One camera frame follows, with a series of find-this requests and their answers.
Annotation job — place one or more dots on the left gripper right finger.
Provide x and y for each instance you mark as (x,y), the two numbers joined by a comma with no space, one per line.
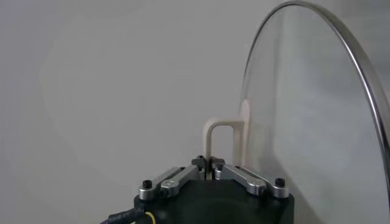
(250,181)

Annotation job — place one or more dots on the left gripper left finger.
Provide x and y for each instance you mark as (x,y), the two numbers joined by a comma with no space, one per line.
(173,182)

